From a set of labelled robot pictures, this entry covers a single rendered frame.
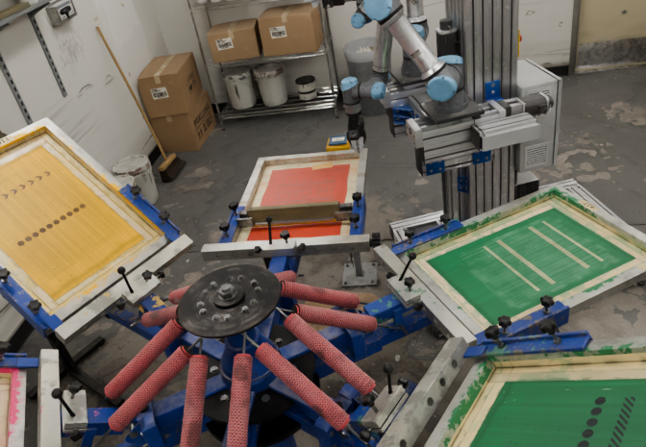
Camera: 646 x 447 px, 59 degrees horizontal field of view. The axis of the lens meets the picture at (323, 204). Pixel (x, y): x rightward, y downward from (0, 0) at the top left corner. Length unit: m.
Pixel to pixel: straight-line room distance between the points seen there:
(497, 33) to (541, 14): 3.29
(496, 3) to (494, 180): 0.90
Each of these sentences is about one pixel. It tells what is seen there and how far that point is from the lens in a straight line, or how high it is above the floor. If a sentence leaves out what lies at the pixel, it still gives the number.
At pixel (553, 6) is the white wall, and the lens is 6.05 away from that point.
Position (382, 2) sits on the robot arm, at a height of 1.79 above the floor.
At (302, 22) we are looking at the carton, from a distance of 5.46.
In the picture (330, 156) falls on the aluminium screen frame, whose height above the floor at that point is 0.98.
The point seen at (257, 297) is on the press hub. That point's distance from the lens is 1.63.
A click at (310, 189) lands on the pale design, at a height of 0.96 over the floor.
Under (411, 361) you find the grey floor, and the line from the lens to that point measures 3.13.
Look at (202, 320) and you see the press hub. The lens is 1.62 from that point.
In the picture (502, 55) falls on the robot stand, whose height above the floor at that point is 1.39.
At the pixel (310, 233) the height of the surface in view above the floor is 0.96.
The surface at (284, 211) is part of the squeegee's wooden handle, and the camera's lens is 2.46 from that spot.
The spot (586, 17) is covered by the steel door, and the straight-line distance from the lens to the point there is 6.24.
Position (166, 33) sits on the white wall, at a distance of 6.37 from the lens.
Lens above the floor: 2.35
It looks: 32 degrees down
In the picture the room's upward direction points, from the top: 11 degrees counter-clockwise
